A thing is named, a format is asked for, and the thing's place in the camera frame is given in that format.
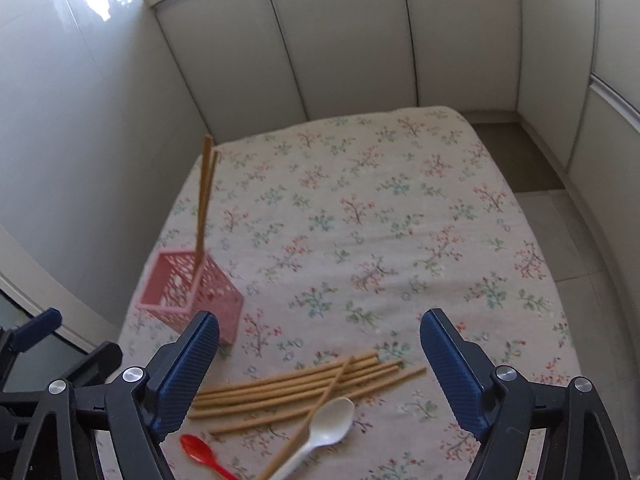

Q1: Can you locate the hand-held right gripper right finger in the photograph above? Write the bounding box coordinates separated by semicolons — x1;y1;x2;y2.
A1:
419;308;632;480

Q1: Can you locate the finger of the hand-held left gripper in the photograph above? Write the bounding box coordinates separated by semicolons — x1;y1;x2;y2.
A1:
65;342;123;392
0;307;63;376

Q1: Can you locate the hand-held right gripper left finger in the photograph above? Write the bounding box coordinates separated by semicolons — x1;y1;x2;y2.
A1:
20;311;221;480

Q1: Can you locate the pink perforated utensil basket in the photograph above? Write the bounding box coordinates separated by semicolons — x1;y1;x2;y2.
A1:
139;250;246;347

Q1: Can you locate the bunch of wooden chopsticks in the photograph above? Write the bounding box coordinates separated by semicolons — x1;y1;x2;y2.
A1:
187;351;428;480

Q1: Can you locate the long tan chopstick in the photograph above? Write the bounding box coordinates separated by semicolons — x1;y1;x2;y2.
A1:
199;150;221;261
196;134;214;271

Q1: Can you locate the red plastic spoon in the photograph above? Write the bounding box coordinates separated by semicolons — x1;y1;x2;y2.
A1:
180;434;241;480

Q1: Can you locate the white plastic spoon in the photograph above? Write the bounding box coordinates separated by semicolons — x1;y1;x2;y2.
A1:
274;397;356;480

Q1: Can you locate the floral tablecloth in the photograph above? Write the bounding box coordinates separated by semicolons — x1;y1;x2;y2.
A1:
92;105;583;480

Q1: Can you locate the white drawer cabinet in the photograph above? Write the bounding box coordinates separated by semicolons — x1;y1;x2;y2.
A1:
517;0;640;241

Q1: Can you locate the white cabinet row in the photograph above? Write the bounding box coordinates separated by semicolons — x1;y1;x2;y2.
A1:
142;0;523;123

